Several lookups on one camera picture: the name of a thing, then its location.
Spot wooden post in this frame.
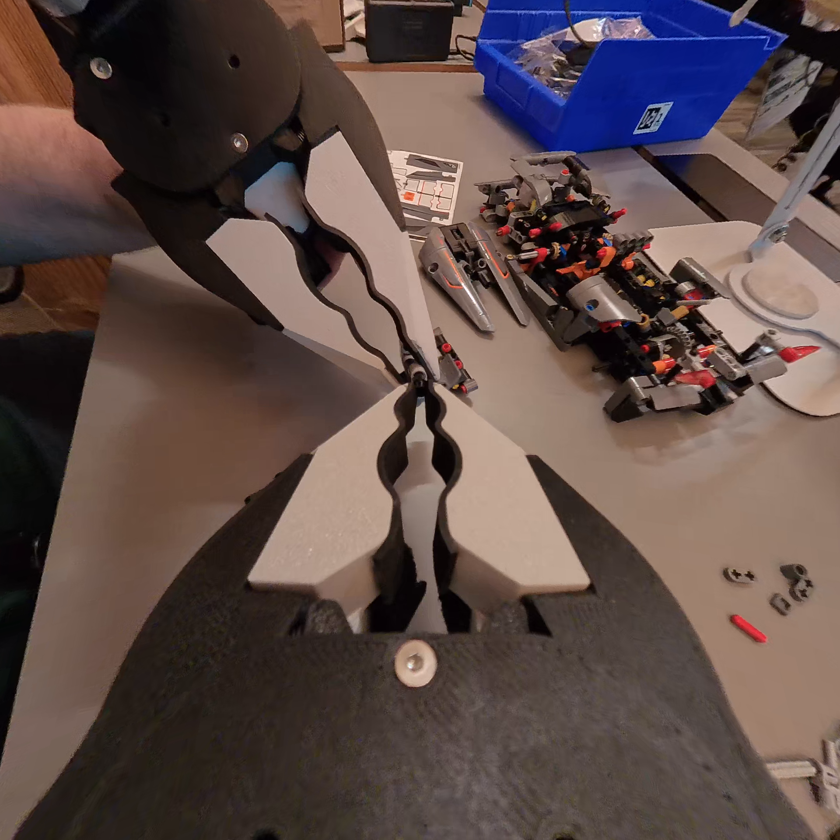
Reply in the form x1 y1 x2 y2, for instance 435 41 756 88
0 0 76 109

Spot grey lego panels orange stripes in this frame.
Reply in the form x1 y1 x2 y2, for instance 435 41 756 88
418 221 530 336

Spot blue plastic bin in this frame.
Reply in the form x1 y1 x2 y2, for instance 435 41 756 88
473 0 788 153

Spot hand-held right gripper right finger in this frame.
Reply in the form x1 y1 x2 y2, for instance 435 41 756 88
425 382 592 634

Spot lego sticker sheet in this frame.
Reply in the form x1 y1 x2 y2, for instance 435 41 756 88
387 150 464 242

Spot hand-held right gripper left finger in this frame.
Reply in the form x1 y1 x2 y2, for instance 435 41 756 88
247 385 421 634

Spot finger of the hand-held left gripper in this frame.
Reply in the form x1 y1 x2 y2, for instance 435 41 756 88
303 126 439 382
205 218 411 385

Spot large lego vehicle model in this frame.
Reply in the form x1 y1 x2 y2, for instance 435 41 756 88
475 151 823 424

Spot clear plastic bags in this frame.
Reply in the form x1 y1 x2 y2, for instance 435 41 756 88
515 16 657 101

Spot black lego assembly red pins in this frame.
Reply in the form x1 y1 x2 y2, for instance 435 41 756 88
432 335 479 396

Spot white rounded board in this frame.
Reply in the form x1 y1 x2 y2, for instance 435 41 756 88
646 221 840 418

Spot person's left forearm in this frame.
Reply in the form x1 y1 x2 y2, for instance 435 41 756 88
0 105 158 266

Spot light grey lego rod assembly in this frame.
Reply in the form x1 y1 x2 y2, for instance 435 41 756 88
764 738 840 809

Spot cardboard box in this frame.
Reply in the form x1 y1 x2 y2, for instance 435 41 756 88
279 0 347 53

